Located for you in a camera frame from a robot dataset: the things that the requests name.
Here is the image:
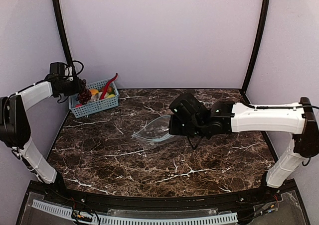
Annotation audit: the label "clear zip top bag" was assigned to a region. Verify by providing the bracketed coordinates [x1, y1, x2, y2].
[132, 115, 180, 149]

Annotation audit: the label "purple toy grapes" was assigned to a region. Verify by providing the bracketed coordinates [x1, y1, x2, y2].
[76, 88, 92, 105]

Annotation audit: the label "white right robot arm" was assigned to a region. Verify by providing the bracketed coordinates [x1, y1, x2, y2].
[169, 93, 319, 189]

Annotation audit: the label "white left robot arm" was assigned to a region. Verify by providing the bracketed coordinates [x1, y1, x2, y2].
[0, 77, 83, 189]

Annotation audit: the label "light blue plastic basket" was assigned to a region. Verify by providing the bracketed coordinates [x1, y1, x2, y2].
[68, 82, 119, 118]

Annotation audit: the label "orange toy fruit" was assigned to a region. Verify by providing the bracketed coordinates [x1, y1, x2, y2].
[89, 89, 99, 96]

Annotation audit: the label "white toy garlic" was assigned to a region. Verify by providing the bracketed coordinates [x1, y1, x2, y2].
[90, 92, 102, 102]

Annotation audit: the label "red toy chili pepper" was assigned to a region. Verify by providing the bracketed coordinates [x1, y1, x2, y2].
[100, 73, 118, 100]

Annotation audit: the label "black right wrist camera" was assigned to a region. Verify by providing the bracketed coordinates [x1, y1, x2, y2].
[169, 93, 209, 124]

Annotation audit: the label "black left frame post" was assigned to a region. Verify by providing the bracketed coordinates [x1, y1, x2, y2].
[52, 0, 73, 65]

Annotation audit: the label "black frame post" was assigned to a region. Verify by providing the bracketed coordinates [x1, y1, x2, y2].
[52, 0, 73, 65]
[241, 0, 270, 94]

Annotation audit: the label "black front table rail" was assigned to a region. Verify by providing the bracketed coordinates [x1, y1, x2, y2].
[44, 185, 277, 212]

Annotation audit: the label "white slotted cable duct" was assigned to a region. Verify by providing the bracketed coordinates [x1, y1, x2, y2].
[31, 199, 239, 225]

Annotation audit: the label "black right frame post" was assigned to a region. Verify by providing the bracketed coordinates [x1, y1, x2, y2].
[241, 0, 270, 94]

